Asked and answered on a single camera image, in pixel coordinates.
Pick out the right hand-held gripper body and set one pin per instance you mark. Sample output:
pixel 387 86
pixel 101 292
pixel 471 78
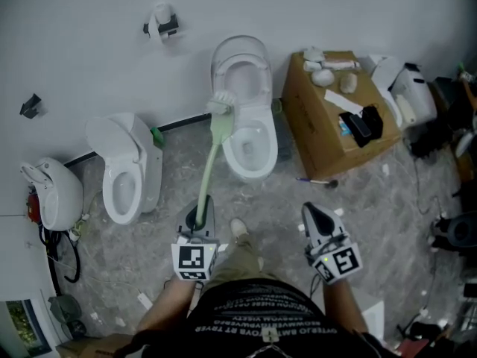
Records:
pixel 341 263

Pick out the white flat panel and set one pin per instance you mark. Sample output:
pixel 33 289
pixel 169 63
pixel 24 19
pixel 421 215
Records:
pixel 374 315

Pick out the white toilet with lowered seat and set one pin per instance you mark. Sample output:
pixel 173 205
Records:
pixel 123 200

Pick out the black pouch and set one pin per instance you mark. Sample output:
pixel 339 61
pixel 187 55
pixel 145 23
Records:
pixel 367 125

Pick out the person's khaki trousers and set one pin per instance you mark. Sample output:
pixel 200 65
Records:
pixel 242 263

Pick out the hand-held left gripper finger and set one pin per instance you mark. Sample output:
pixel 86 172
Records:
pixel 211 218
pixel 180 224

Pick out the black perforated panel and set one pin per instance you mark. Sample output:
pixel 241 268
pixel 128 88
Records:
pixel 285 140

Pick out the red device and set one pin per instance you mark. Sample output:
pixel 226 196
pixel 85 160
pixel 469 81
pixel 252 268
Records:
pixel 33 207

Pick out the dark framed picture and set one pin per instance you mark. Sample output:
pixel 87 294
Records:
pixel 22 326

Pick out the white round sponge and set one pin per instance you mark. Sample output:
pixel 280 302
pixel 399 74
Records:
pixel 322 77

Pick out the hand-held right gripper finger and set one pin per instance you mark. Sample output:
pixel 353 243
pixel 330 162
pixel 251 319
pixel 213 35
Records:
pixel 311 237
pixel 333 229

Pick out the green bottle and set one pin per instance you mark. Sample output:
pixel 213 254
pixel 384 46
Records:
pixel 156 136

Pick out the small cardboard box white side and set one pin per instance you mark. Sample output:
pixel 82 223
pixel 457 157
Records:
pixel 100 347

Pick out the white paper strip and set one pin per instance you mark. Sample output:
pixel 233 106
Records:
pixel 341 101

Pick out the white toilet with raised seat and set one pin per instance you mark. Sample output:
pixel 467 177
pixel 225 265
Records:
pixel 253 162

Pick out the black wall bracket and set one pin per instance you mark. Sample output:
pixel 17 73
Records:
pixel 30 106

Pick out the black wall paper roll holder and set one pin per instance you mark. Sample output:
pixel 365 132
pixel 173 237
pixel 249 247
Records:
pixel 162 22

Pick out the white power adapter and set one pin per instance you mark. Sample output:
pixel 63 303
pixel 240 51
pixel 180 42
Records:
pixel 144 300

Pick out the black device with grey dome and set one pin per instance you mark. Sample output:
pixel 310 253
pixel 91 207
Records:
pixel 460 233

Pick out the person's right forearm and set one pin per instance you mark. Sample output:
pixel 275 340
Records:
pixel 343 308

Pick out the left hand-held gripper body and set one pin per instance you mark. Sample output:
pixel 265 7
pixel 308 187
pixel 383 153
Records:
pixel 192 257

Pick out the large brown cardboard box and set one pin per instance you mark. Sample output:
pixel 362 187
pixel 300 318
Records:
pixel 328 136

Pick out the person's light shoe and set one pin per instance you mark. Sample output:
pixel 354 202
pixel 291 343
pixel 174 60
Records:
pixel 238 226

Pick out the person's black printed shirt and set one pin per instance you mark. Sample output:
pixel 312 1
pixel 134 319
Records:
pixel 268 311

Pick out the beige scrubber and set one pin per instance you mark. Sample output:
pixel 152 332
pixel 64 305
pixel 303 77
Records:
pixel 348 83

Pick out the person's left forearm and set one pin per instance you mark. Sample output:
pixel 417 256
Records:
pixel 167 304

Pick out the white wall-hung toilet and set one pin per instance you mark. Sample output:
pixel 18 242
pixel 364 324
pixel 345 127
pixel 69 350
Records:
pixel 63 188

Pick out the green toilet brush white bristles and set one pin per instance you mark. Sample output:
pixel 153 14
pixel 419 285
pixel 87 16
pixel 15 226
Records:
pixel 220 129

